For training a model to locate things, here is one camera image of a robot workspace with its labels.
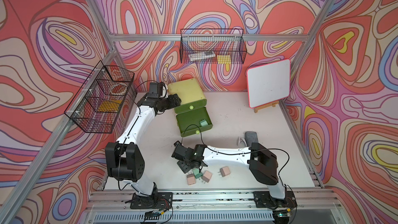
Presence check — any green drawer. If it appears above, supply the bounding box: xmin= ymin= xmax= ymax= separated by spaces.
xmin=176 ymin=107 xmax=213 ymax=138
xmin=174 ymin=99 xmax=207 ymax=114

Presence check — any green plug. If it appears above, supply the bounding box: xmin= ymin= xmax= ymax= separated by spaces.
xmin=192 ymin=168 xmax=203 ymax=179
xmin=200 ymin=119 xmax=209 ymax=127

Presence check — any pink plug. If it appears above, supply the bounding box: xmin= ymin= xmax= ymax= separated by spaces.
xmin=219 ymin=166 xmax=231 ymax=177
xmin=202 ymin=171 xmax=212 ymax=183
xmin=186 ymin=174 xmax=196 ymax=185

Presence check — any yellow green drawer cabinet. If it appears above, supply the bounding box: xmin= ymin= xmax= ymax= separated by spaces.
xmin=168 ymin=78 xmax=206 ymax=103

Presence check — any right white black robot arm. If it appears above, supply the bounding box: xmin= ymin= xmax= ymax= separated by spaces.
xmin=172 ymin=141 xmax=286 ymax=200

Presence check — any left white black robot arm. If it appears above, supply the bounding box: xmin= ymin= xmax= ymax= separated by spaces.
xmin=105 ymin=93 xmax=181 ymax=197

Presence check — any grey box in back basket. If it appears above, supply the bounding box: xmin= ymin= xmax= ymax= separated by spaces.
xmin=188 ymin=51 xmax=216 ymax=62

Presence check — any yellow block in back basket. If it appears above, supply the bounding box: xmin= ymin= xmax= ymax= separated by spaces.
xmin=217 ymin=55 xmax=232 ymax=64

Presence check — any yellow block in basket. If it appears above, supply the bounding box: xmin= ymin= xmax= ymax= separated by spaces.
xmin=217 ymin=55 xmax=232 ymax=64
xmin=97 ymin=100 xmax=122 ymax=113

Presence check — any grey felt eraser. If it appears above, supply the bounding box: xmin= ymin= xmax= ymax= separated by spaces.
xmin=245 ymin=131 xmax=259 ymax=146

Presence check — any yellow block in left basket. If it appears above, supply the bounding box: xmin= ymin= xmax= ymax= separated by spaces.
xmin=97 ymin=100 xmax=122 ymax=113

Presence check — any wooden easel stand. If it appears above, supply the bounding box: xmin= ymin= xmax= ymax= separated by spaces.
xmin=254 ymin=101 xmax=279 ymax=113

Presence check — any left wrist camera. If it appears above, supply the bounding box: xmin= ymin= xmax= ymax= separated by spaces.
xmin=147 ymin=82 xmax=167 ymax=99

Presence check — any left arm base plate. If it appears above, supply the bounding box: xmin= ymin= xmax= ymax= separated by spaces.
xmin=126 ymin=192 xmax=173 ymax=210

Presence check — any black wire basket back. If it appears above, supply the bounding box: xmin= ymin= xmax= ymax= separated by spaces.
xmin=179 ymin=28 xmax=247 ymax=65

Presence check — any black wire basket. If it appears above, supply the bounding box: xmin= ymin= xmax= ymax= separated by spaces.
xmin=179 ymin=28 xmax=247 ymax=65
xmin=64 ymin=61 xmax=135 ymax=133

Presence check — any black wire basket left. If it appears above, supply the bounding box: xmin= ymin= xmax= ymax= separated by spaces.
xmin=64 ymin=61 xmax=135 ymax=133

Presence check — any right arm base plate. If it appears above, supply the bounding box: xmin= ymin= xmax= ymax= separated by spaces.
xmin=254 ymin=190 xmax=297 ymax=210

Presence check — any white board pink frame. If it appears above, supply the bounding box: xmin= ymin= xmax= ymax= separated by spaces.
xmin=246 ymin=60 xmax=291 ymax=109

